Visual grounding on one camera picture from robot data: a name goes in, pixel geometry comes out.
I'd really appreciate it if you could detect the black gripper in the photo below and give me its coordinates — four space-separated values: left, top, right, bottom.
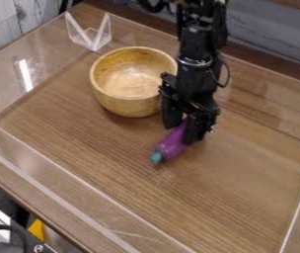
159 57 222 145

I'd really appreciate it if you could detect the purple toy eggplant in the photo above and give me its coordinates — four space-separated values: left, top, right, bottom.
150 122 187 164

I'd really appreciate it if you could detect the brown wooden bowl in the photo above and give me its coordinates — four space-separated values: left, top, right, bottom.
90 46 177 118

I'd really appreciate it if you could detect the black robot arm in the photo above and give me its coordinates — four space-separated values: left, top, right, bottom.
138 0 230 145

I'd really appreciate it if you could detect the clear acrylic back barrier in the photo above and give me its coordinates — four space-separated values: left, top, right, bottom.
113 15 300 139

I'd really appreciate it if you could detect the clear acrylic barrier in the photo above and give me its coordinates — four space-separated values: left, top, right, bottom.
113 15 300 139
0 127 195 253

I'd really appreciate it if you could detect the clear acrylic front barrier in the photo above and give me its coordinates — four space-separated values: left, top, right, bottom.
0 127 195 253

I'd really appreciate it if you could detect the yellow black device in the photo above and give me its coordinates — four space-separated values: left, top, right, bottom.
10 220 58 253

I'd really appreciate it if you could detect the clear acrylic corner bracket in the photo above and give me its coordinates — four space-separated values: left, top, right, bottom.
64 12 113 51

